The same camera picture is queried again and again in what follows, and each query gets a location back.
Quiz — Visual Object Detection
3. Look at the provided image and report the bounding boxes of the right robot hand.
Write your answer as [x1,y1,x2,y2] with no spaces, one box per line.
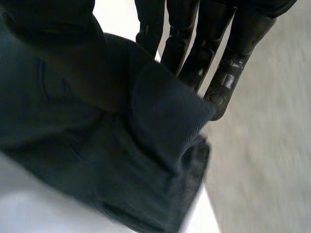
[0,0,299,121]

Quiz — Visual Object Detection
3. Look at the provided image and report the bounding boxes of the dark blue shorts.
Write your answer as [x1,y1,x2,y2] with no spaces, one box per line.
[0,9,218,233]

